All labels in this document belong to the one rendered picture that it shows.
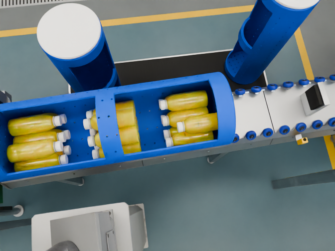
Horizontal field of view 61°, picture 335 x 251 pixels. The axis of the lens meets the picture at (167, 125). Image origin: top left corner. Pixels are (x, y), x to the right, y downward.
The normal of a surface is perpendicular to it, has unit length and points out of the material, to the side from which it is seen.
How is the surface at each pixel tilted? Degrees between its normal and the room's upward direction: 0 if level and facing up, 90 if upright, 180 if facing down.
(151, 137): 17
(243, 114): 0
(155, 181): 0
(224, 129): 47
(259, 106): 0
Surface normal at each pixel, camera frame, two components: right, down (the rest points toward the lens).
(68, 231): -0.66, -0.08
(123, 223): 0.03, -0.25
